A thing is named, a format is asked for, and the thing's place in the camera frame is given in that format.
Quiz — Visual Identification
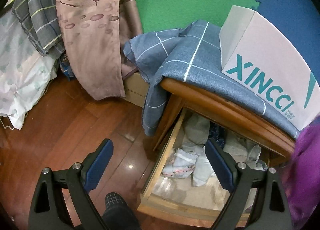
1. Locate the blue checked cloth cover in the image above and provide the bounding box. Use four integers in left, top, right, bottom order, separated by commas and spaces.
123, 20, 300, 139

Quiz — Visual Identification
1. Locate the wooden nightstand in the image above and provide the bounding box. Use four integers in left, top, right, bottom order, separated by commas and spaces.
151, 78, 295, 166

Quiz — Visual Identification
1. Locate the blue foam mat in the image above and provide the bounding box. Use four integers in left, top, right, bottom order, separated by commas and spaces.
255, 0, 320, 81

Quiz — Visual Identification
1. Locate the grey underwear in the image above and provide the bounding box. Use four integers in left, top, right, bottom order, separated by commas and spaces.
184, 114, 210, 145

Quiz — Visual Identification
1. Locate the navy speckled underwear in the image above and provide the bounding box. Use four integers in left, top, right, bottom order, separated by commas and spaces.
208, 122, 227, 149

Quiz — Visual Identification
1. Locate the cardboard box on floor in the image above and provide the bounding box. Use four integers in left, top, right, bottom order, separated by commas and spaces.
123, 72, 149, 108

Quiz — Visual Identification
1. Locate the white patterned bedding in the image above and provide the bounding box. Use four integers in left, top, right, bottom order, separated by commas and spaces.
1, 9, 56, 130

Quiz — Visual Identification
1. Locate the plaid slipper foot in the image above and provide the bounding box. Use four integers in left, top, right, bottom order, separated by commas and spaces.
104, 192, 130, 214

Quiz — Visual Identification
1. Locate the white XINCCI shoe box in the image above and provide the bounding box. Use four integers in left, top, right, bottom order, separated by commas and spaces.
219, 5, 319, 130

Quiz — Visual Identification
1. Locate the pink floral curtain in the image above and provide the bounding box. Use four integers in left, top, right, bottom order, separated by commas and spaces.
56, 0, 125, 101

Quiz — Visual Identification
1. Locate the grey plaid blanket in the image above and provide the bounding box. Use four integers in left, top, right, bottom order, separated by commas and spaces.
12, 0, 65, 59

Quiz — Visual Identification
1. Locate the purple underwear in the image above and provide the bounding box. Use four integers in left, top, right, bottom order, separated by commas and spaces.
282, 122, 319, 229

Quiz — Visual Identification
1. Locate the brown satin curtain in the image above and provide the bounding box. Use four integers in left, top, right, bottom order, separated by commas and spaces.
119, 0, 143, 80

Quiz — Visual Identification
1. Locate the white pink floral underwear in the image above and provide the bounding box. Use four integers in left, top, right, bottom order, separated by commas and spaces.
162, 148, 198, 179

